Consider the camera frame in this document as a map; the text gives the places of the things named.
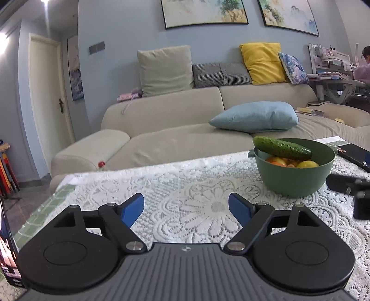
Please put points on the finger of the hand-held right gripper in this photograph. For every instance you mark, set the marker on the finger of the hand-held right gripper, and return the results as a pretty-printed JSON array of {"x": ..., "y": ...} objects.
[
  {"x": 344, "y": 182},
  {"x": 362, "y": 207}
]

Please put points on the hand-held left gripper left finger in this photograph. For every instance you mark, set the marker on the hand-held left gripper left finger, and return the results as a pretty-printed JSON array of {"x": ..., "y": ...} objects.
[{"x": 133, "y": 208}]

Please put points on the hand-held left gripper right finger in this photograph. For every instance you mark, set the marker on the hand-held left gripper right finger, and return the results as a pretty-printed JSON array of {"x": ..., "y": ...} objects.
[{"x": 238, "y": 209}]

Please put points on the yellow lemon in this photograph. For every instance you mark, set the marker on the yellow lemon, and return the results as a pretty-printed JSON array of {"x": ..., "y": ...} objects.
[{"x": 308, "y": 165}]

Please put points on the green bowl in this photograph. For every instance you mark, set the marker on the green bowl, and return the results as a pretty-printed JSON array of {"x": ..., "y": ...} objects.
[{"x": 289, "y": 182}]

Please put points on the pile of mandarins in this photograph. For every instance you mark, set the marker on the pile of mandarins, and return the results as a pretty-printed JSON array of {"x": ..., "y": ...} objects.
[{"x": 274, "y": 162}]

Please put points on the green cucumber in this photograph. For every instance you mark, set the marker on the green cucumber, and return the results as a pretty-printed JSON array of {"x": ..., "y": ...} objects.
[{"x": 280, "y": 147}]

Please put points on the black notebook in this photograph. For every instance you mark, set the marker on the black notebook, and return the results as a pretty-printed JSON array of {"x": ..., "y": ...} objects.
[{"x": 354, "y": 153}]

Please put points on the white lace tablecloth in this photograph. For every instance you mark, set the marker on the white lace tablecloth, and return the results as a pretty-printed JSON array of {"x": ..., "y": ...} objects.
[{"x": 188, "y": 185}]

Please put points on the small yellow packet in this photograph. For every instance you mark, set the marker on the small yellow packet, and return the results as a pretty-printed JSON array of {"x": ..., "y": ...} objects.
[{"x": 339, "y": 120}]

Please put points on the books with yellow cover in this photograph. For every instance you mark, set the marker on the books with yellow cover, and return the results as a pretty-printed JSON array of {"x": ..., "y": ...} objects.
[{"x": 308, "y": 111}]

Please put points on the black book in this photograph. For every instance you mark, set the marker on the black book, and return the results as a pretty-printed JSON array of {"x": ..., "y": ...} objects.
[{"x": 316, "y": 102}]

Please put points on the light blue pillow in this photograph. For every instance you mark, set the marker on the light blue pillow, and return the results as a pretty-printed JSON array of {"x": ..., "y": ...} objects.
[{"x": 254, "y": 117}]

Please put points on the beige sofa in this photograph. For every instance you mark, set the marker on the beige sofa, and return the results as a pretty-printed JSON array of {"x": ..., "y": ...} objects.
[{"x": 173, "y": 115}]

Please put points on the pink flat box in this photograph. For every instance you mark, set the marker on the pink flat box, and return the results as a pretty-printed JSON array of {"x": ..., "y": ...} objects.
[{"x": 127, "y": 97}]

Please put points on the white cluttered desk shelf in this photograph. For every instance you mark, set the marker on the white cluttered desk shelf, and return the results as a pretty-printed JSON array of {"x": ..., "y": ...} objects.
[{"x": 329, "y": 60}]

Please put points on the blue patterned pillow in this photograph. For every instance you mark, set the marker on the blue patterned pillow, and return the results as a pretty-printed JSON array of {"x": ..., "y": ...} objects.
[{"x": 294, "y": 69}]

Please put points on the dark printed box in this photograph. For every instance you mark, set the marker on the dark printed box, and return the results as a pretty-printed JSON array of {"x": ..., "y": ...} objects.
[{"x": 8, "y": 249}]

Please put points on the red and yellow frames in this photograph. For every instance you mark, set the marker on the red and yellow frames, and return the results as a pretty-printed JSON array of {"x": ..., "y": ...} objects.
[{"x": 7, "y": 170}]

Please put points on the beige pillow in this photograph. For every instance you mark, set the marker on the beige pillow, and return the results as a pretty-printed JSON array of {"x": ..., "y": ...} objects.
[{"x": 164, "y": 69}]

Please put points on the yellow pillow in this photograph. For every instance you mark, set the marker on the yellow pillow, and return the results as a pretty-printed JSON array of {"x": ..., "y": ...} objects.
[{"x": 263, "y": 63}]

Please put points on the cream door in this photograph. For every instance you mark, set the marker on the cream door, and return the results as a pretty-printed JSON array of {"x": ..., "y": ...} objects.
[{"x": 49, "y": 86}]

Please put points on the framed mountain painting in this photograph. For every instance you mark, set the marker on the framed mountain painting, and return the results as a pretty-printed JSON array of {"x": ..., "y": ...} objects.
[{"x": 289, "y": 14}]

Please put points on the framed tree painting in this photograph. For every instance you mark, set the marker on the framed tree painting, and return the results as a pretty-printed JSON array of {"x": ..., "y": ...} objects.
[{"x": 202, "y": 11}]

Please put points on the blue wall poster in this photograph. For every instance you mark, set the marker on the blue wall poster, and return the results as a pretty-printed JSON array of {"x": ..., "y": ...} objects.
[{"x": 75, "y": 69}]

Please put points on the grey wall switch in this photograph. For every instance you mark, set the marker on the grey wall switch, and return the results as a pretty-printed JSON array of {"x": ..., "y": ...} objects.
[{"x": 96, "y": 48}]

